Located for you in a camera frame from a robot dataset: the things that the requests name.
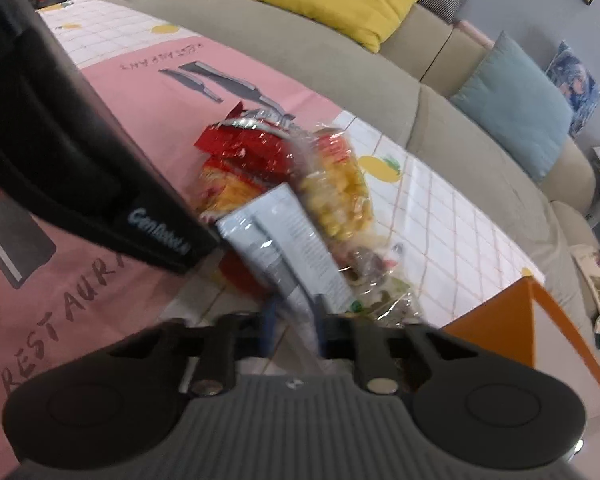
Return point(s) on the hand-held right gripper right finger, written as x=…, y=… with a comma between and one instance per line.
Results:
x=331, y=336

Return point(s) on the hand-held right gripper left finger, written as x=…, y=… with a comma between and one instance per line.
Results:
x=268, y=330

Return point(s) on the green snack packet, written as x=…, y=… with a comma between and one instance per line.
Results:
x=390, y=302

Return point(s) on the clear packet of dark snacks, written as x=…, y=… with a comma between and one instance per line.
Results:
x=370, y=262

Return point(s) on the white silver snack packet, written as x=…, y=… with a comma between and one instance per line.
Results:
x=290, y=240

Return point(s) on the orange edged white box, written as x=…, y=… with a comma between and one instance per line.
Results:
x=500, y=330

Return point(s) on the red yellow snack packet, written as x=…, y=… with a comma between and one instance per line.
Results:
x=245, y=145

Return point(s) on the clear packet of yellow snacks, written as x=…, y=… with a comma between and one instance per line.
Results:
x=340, y=195

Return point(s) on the orange snack packet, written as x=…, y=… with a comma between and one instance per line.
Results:
x=240, y=272

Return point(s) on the pink white printed tablecloth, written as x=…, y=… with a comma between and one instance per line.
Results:
x=130, y=100

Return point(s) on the beige sofa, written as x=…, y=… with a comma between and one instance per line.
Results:
x=380, y=100

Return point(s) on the light blue pillow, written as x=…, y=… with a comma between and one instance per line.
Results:
x=520, y=105

